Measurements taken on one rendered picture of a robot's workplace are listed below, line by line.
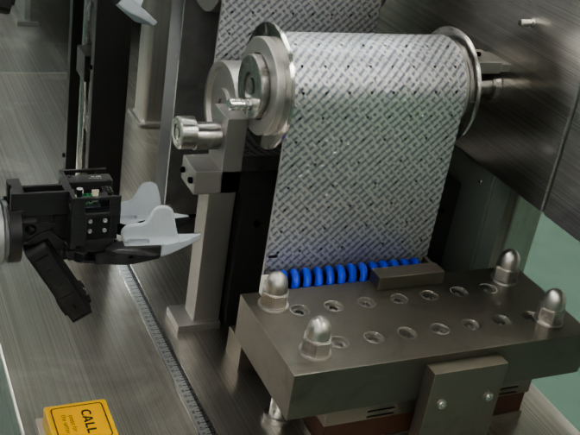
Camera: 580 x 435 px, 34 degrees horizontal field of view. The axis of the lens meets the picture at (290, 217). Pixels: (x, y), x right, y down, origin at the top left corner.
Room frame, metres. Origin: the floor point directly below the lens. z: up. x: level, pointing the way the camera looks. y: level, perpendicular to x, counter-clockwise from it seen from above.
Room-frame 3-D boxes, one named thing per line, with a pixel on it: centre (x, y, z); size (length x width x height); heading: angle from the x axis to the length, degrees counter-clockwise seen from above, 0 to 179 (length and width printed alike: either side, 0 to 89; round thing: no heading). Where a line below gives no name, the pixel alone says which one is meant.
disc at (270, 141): (1.06, 0.05, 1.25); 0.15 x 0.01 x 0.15; 28
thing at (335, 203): (1.06, -0.08, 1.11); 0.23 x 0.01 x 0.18; 118
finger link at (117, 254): (0.90, 0.18, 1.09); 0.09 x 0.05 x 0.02; 109
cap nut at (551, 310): (1.01, -0.33, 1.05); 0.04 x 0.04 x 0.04
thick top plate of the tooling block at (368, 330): (0.97, -0.17, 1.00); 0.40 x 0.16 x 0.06; 118
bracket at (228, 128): (1.07, 0.11, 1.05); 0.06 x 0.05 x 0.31; 118
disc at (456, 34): (1.18, -0.17, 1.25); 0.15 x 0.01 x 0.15; 28
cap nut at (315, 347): (0.86, -0.05, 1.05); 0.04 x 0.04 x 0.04
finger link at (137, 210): (0.97, 0.16, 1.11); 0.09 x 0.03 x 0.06; 127
